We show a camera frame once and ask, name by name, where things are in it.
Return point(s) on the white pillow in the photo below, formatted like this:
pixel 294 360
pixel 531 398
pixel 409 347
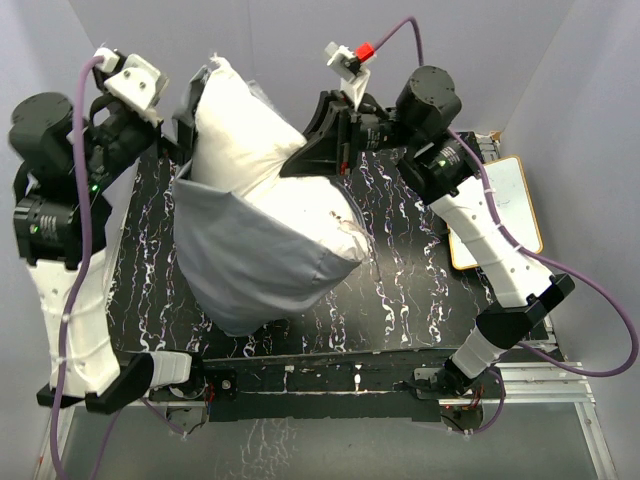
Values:
pixel 241 146

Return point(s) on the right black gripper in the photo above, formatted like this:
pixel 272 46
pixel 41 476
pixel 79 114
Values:
pixel 331 140

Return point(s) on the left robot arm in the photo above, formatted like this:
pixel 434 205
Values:
pixel 69 273

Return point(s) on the aluminium frame rail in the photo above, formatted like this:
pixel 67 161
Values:
pixel 336 416

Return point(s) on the small whiteboard wooden frame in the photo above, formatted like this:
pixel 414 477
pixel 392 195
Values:
pixel 513 201

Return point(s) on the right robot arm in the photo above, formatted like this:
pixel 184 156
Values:
pixel 441 172

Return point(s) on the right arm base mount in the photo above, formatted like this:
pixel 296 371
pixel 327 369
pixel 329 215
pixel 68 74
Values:
pixel 437 384

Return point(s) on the grey pillowcase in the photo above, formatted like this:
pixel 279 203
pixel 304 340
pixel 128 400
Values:
pixel 243 268

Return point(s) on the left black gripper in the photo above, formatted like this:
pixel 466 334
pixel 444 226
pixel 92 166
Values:
pixel 182 146

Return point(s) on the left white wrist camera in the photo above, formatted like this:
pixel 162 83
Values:
pixel 133 80

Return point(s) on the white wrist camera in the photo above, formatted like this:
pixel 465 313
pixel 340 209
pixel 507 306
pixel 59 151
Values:
pixel 351 67
pixel 133 80

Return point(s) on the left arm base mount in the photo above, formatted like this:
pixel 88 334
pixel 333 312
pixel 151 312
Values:
pixel 210 386

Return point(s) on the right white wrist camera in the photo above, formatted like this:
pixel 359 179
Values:
pixel 351 67

